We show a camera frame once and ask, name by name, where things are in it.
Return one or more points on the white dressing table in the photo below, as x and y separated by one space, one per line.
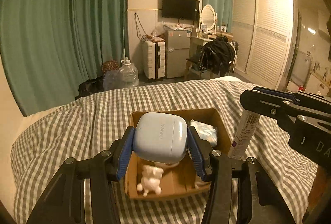
196 43

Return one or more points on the clear water jug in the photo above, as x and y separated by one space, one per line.
111 80
129 76

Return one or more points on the white labelled tube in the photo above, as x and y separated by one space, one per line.
246 129

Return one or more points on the light blue earbuds case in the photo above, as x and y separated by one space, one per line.
160 137

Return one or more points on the silver mini fridge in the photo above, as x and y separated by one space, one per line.
177 45

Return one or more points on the white animal figurine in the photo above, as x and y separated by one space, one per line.
151 180

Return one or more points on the grey white checkered bedspread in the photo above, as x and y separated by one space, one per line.
83 128

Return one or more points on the dark patterned bag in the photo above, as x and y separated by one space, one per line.
111 65

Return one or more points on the white louvered wardrobe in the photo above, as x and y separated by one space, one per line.
263 29

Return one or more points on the white suitcase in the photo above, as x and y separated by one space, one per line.
154 59

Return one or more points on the black wall television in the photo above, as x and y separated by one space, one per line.
181 9

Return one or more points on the green curtain left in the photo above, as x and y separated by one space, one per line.
50 47

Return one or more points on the blue white tissue pack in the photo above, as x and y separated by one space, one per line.
206 132

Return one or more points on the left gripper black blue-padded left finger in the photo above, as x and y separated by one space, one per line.
63 200

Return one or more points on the white oval vanity mirror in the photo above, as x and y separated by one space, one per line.
208 19

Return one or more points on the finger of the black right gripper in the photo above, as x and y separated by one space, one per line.
271 103

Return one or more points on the brown cardboard box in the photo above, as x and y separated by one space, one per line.
177 182

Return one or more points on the wooden chair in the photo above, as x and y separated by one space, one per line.
194 60

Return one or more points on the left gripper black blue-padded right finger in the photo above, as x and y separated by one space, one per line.
236 184

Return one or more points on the white tape roll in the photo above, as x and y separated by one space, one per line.
166 166

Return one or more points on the black clothes on chair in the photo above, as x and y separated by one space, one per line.
217 56

